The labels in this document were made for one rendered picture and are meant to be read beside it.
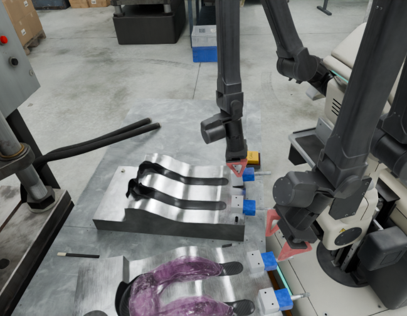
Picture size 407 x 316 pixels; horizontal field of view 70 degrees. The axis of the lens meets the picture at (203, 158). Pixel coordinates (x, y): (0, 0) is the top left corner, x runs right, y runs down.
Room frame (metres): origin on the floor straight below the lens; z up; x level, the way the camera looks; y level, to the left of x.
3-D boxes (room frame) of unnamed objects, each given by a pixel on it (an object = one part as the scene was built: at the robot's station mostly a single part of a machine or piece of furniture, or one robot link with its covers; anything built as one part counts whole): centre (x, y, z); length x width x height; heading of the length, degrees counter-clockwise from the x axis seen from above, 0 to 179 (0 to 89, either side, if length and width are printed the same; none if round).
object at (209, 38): (3.97, -0.26, 0.28); 0.61 x 0.41 x 0.15; 83
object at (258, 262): (0.42, -0.17, 0.86); 0.13 x 0.05 x 0.05; 98
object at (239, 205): (0.58, -0.15, 0.89); 0.13 x 0.05 x 0.05; 81
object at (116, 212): (0.69, 0.11, 0.87); 0.50 x 0.26 x 0.14; 81
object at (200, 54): (3.97, -0.26, 0.11); 0.61 x 0.41 x 0.22; 83
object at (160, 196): (0.68, 0.10, 0.92); 0.35 x 0.16 x 0.09; 81
